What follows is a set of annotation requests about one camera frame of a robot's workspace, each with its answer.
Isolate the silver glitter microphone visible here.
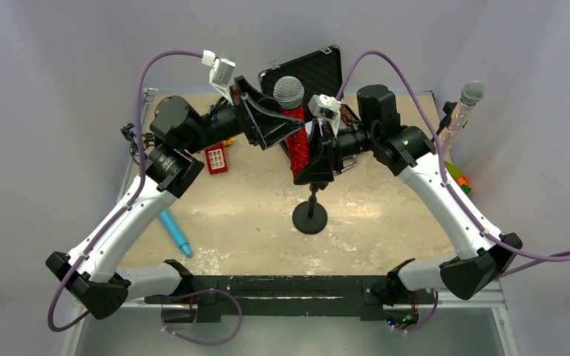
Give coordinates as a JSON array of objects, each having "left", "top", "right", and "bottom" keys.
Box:
[{"left": 437, "top": 80, "right": 485, "bottom": 153}]

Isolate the purple cable at base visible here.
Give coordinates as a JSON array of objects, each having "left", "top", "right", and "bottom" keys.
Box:
[{"left": 160, "top": 289, "right": 244, "bottom": 347}]

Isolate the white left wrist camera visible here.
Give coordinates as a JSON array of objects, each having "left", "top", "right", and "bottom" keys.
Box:
[{"left": 201, "top": 50, "right": 236, "bottom": 102}]

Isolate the green toy block bar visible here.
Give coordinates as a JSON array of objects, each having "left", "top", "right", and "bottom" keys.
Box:
[{"left": 445, "top": 161, "right": 463, "bottom": 179}]

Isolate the red yellow toy block truck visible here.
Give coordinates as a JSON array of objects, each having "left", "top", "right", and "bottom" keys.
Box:
[{"left": 204, "top": 138, "right": 235, "bottom": 175}]

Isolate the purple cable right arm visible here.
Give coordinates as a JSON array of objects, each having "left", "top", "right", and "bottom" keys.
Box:
[{"left": 335, "top": 49, "right": 570, "bottom": 279}]

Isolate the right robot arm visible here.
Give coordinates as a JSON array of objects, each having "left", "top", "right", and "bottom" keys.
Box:
[{"left": 294, "top": 85, "right": 523, "bottom": 300}]

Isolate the black mic stand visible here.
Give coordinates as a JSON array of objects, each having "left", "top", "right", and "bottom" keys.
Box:
[
  {"left": 436, "top": 102, "right": 457, "bottom": 135},
  {"left": 292, "top": 182, "right": 328, "bottom": 235}
]

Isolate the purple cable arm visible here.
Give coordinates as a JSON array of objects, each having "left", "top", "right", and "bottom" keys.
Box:
[
  {"left": 47, "top": 49, "right": 207, "bottom": 333},
  {"left": 335, "top": 49, "right": 570, "bottom": 279}
]

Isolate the black shock mount tripod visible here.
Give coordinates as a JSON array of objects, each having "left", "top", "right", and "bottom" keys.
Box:
[{"left": 120, "top": 123, "right": 155, "bottom": 166}]

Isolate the black poker chip case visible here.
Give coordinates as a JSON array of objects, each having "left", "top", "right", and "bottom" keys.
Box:
[{"left": 258, "top": 44, "right": 364, "bottom": 173}]

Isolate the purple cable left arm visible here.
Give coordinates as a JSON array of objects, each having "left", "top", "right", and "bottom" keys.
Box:
[{"left": 47, "top": 49, "right": 207, "bottom": 333}]

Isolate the red glitter microphone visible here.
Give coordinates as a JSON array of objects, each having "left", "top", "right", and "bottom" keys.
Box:
[{"left": 273, "top": 76, "right": 310, "bottom": 178}]

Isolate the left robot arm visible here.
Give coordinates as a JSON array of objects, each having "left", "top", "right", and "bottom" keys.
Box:
[{"left": 46, "top": 77, "right": 304, "bottom": 320}]

